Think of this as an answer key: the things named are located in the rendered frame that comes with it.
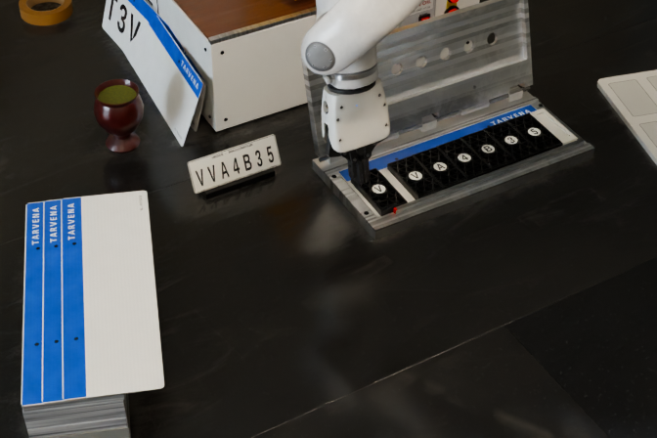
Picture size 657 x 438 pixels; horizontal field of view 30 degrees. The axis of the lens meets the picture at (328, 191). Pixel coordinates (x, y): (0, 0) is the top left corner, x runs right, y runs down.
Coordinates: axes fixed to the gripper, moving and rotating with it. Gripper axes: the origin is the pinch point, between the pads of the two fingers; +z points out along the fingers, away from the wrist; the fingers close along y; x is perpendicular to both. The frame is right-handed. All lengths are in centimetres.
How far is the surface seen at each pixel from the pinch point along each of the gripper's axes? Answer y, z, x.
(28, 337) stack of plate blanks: -58, 1, -11
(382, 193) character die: 3.8, 5.6, -0.4
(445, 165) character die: 16.6, 5.3, 0.6
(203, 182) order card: -20.2, 2.9, 16.5
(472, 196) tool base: 17.4, 8.3, -6.2
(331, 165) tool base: 0.8, 4.5, 11.0
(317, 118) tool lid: -0.8, -4.7, 11.5
